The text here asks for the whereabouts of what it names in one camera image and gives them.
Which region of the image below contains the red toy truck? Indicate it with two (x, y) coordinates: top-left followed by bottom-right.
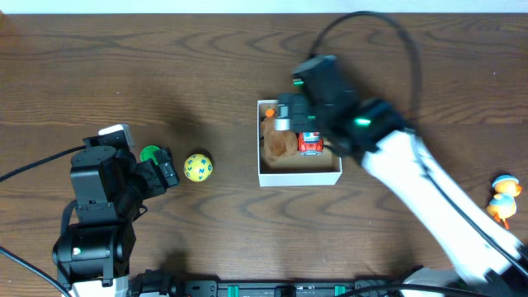
(298, 132), (324, 156)

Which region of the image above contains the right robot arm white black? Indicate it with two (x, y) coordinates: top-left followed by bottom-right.
(276, 55), (527, 296)

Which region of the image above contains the brown plush toy with carrot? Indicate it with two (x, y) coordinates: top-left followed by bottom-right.
(260, 108), (298, 163)

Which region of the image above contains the black rail at table edge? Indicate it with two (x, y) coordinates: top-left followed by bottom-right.
(126, 270), (412, 297)

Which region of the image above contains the orange duck toy blue hat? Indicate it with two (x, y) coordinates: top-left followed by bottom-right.
(486, 175), (522, 230)

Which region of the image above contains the green ribbed plastic wheel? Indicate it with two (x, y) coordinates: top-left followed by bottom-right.
(139, 145), (160, 164)

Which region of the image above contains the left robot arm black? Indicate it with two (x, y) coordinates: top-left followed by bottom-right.
(52, 146), (179, 296)

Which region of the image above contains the yellow ball with blue letters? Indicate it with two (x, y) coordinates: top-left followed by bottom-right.
(183, 153), (214, 182)

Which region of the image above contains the white cardboard box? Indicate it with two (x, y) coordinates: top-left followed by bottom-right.
(257, 100), (343, 187)

